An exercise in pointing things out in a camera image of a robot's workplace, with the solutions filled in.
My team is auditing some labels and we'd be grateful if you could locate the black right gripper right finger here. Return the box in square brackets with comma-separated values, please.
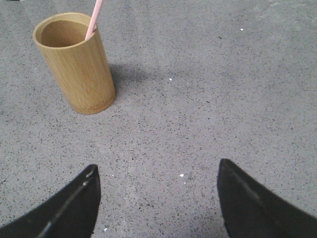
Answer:
[217, 159, 317, 238]

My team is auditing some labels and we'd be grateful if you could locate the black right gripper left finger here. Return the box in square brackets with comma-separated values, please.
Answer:
[0, 164, 101, 238]

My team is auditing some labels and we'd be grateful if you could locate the bamboo cylindrical holder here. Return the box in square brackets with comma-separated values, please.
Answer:
[33, 12, 116, 115]

